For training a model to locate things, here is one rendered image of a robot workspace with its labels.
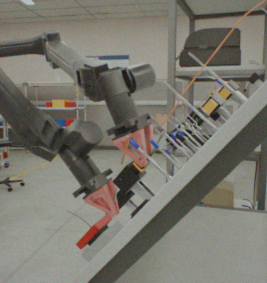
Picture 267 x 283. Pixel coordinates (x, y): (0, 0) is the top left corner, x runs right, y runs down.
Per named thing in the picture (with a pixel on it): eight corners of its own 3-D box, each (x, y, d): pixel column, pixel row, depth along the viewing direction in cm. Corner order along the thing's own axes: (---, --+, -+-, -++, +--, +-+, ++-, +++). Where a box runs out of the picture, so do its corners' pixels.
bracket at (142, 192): (152, 199, 74) (136, 184, 74) (159, 192, 73) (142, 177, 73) (144, 206, 70) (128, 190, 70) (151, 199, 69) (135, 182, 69)
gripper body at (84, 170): (115, 173, 79) (97, 148, 80) (94, 186, 70) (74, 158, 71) (97, 186, 82) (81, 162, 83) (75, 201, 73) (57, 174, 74)
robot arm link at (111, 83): (89, 79, 70) (100, 69, 65) (115, 71, 73) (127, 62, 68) (102, 109, 70) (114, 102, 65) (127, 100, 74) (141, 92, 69)
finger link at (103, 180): (131, 203, 77) (108, 171, 77) (118, 215, 70) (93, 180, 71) (112, 216, 80) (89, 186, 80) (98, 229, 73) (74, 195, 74)
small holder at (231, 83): (258, 91, 86) (237, 73, 87) (249, 100, 79) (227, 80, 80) (246, 103, 89) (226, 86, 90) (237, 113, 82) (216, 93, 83)
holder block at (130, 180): (132, 188, 75) (120, 176, 76) (147, 172, 73) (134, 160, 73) (124, 194, 71) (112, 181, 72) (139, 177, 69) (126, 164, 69)
